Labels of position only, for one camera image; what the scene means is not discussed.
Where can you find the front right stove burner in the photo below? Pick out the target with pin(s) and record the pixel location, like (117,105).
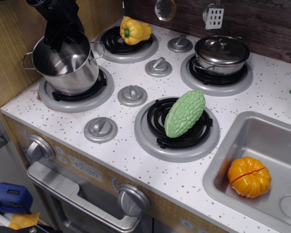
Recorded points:
(195,144)

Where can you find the left oven dial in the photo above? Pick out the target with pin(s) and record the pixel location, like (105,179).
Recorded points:
(39,149)

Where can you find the yellow toy bell pepper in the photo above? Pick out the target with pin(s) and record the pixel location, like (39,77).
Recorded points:
(133,31)

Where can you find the back left stove burner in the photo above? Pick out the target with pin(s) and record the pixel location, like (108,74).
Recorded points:
(115,50)

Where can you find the grey knob middle lower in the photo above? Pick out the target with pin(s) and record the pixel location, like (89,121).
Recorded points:
(132,96)

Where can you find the yellow cloth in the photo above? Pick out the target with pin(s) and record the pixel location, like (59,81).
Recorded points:
(20,221)

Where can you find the stove burner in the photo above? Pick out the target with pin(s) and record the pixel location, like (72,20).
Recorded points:
(215,85)
(115,50)
(195,144)
(99,94)

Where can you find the hanging steel strainer ladle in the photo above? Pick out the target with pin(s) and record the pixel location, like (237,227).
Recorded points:
(165,10)

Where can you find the front left stove burner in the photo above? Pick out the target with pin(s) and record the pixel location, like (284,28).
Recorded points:
(99,94)

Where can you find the grey knob back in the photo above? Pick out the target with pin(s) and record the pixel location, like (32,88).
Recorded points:
(180,44)

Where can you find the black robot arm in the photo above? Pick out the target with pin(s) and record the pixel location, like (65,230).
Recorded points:
(63,22)

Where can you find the grey knob front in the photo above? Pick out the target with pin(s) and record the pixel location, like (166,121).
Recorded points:
(100,130)

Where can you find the right oven dial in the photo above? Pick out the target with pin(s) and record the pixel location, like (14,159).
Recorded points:
(131,201)

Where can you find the grey toy sink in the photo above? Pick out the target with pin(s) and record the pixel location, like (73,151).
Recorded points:
(268,140)

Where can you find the grey knob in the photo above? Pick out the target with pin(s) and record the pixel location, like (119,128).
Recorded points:
(158,68)
(132,96)
(100,130)
(180,44)

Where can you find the hanging slotted spatula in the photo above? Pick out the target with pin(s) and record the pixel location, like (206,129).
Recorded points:
(213,15)

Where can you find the grey oven door handle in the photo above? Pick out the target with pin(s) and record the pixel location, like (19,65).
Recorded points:
(79,206)

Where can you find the lidded steel pot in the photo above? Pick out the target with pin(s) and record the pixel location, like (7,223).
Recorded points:
(220,55)

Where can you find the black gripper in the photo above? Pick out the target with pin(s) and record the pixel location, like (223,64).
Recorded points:
(63,22)

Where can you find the grey knob middle upper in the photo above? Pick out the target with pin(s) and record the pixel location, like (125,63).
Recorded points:
(158,68)

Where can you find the orange toy pumpkin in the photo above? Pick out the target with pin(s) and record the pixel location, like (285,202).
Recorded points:
(249,177)

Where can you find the oven clock display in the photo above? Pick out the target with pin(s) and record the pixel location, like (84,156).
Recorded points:
(86,168)

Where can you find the green toy bitter gourd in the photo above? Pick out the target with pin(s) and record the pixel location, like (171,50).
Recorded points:
(184,113)

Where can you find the oven dial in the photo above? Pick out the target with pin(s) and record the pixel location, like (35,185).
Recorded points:
(131,201)
(39,149)

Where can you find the back right stove burner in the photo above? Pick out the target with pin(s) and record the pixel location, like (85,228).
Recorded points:
(215,85)

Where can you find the blue clamp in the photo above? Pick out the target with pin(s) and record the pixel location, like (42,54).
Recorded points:
(15,199)

